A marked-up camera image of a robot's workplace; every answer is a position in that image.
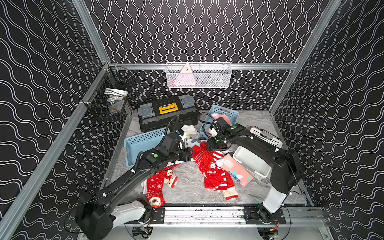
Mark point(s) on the plain white sock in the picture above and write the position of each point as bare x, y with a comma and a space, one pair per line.
191, 131

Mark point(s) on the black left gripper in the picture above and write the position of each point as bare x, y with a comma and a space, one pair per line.
186, 154

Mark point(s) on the clear wall-mounted bin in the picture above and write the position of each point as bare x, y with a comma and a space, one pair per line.
207, 75

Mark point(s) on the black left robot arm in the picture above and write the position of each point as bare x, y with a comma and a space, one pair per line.
99, 212

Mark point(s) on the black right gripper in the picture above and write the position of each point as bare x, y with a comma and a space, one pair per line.
210, 146

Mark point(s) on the red santa sock front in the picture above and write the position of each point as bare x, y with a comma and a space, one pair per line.
155, 184

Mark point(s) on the light blue basket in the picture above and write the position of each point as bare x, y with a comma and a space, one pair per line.
218, 111
141, 143

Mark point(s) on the white grey patterned sock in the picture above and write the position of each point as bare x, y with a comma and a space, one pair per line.
188, 142

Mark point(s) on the red christmas sock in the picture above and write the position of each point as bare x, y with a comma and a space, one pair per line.
215, 178

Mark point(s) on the light blue left basket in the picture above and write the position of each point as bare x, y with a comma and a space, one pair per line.
141, 143

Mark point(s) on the pink triangle card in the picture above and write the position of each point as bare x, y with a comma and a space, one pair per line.
186, 77

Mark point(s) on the black wire wall basket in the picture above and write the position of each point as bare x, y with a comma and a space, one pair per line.
110, 102

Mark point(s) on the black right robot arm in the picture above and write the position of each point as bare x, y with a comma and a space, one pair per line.
285, 164

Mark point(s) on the red white striped sock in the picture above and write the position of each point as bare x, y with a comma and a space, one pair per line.
216, 155

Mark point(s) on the light blue right basket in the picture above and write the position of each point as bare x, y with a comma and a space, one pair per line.
218, 111

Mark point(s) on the white perforated basket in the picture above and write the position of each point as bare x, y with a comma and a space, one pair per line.
256, 166

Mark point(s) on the pink sock with teal patches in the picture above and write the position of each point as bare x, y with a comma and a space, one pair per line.
221, 119

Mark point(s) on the black plastic toolbox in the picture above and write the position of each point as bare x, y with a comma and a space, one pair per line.
157, 114

